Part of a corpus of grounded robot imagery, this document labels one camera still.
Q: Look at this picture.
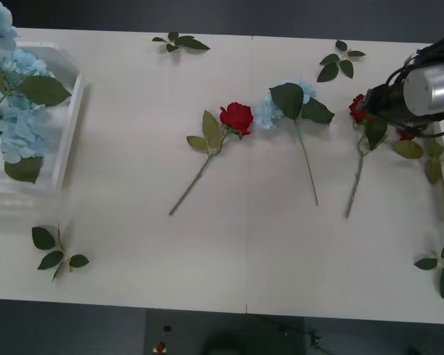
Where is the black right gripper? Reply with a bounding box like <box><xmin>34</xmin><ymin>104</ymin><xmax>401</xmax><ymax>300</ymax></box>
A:
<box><xmin>365</xmin><ymin>84</ymin><xmax>391</xmax><ymax>116</ymax></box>

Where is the large pale blue flower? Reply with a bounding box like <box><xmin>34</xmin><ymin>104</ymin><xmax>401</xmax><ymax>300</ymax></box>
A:
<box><xmin>0</xmin><ymin>0</ymin><xmax>72</xmax><ymax>177</ymax></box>

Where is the green leaf twig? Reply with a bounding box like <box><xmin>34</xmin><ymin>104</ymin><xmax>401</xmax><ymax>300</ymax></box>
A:
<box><xmin>414</xmin><ymin>238</ymin><xmax>444</xmax><ymax>299</ymax></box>
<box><xmin>317</xmin><ymin>39</ymin><xmax>366</xmax><ymax>83</ymax></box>
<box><xmin>31</xmin><ymin>223</ymin><xmax>90</xmax><ymax>284</ymax></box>
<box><xmin>151</xmin><ymin>31</ymin><xmax>211</xmax><ymax>53</ymax></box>

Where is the dark robot torso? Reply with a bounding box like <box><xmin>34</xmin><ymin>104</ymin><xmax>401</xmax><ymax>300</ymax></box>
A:
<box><xmin>144</xmin><ymin>307</ymin><xmax>325</xmax><ymax>355</ymax></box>

